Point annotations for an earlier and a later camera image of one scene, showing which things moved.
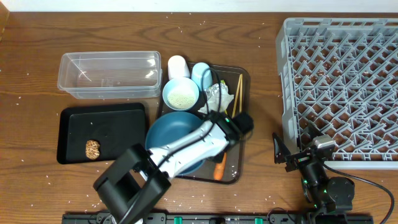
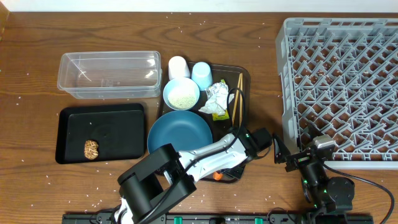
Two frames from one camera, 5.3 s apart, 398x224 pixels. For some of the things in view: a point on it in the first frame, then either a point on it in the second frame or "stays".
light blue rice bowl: [180, 93] stays
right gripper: [297, 159] stays
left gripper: [220, 156] to [237, 172]
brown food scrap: [92, 149] stays
